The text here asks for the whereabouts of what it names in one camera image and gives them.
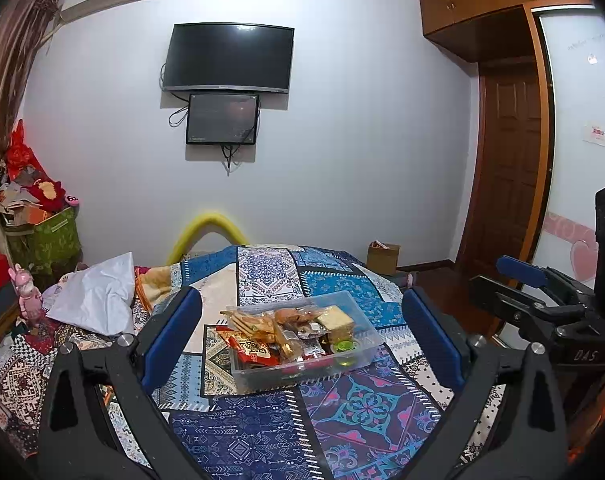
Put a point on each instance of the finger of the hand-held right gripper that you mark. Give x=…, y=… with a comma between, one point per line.
x=519, y=310
x=524, y=270

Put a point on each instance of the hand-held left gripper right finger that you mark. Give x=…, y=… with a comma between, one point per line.
x=432, y=340

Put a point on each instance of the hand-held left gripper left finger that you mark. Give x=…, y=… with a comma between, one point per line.
x=175, y=335

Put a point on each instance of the rice cracker packet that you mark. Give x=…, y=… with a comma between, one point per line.
x=250, y=325

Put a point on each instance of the red snack packet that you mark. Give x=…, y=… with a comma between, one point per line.
x=250, y=350

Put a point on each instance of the green jelly cup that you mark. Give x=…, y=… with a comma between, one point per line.
x=347, y=346

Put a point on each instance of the clear plastic container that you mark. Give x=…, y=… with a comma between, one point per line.
x=262, y=380

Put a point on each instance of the cardboard box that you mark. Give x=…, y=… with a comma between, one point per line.
x=382, y=260

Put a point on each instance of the pale square cracker packet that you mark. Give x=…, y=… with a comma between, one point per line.
x=336, y=319

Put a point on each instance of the brown wooden door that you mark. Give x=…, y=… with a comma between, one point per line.
x=507, y=170

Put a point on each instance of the dark snack packet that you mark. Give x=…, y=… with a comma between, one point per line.
x=315, y=341

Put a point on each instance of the yellow foam tube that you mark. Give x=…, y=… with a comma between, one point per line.
x=207, y=220

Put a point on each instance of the brown bun packet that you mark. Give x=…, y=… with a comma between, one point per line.
x=295, y=316

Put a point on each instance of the patchwork patterned blanket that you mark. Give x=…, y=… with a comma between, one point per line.
x=262, y=435

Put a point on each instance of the pink rabbit toy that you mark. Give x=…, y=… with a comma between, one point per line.
x=28, y=295

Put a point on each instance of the white door sticker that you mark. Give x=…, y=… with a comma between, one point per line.
x=597, y=134

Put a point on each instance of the green storage box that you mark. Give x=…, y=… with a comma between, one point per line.
x=47, y=242

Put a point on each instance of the red plush toy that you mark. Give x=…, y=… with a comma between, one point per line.
x=47, y=192

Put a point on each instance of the white sliding wardrobe door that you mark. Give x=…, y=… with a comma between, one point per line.
x=577, y=85

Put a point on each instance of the small black monitor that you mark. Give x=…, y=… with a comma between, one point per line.
x=222, y=117

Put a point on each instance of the red plastic bag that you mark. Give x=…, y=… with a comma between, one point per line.
x=22, y=150

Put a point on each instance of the wooden overhead cabinet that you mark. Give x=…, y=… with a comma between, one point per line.
x=482, y=5

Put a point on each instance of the brown curtain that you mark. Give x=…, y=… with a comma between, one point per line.
x=7, y=85

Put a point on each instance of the black wall television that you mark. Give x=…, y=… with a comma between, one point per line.
x=227, y=55

